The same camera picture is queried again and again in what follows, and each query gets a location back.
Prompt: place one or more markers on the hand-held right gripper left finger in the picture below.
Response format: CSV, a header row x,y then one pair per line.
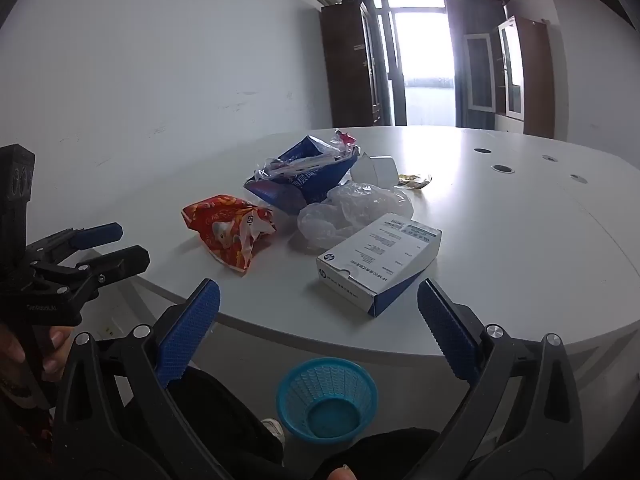
x,y
190,330

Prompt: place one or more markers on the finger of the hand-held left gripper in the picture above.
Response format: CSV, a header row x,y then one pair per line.
x,y
100,232
120,260

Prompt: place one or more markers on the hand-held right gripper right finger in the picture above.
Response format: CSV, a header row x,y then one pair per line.
x,y
450,330

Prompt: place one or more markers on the white and blue cardboard box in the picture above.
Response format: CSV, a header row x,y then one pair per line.
x,y
380,255

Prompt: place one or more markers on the red snack bag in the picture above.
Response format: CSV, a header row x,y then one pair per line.
x,y
220,225

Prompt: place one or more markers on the blue plastic basket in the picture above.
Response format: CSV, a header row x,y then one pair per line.
x,y
300,385

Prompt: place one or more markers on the gold foil wrapper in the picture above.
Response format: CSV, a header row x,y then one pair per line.
x,y
412,180

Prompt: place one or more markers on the clear plastic bag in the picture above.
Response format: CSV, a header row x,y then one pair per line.
x,y
350,205

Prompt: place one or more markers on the blue snack bag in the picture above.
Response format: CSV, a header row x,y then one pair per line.
x,y
310,182

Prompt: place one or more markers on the person's left hand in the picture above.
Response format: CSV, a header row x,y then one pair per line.
x,y
52,355

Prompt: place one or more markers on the person's right hand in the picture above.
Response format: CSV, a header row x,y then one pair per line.
x,y
342,473

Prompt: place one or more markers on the person's left leg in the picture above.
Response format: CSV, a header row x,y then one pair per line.
x,y
225,420

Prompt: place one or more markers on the brown glass-door cabinet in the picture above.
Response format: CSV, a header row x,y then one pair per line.
x,y
537,80

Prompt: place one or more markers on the dark brown cabinet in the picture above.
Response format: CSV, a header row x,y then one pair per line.
x,y
345,60

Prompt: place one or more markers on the glass balcony door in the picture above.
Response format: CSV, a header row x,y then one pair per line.
x,y
425,35

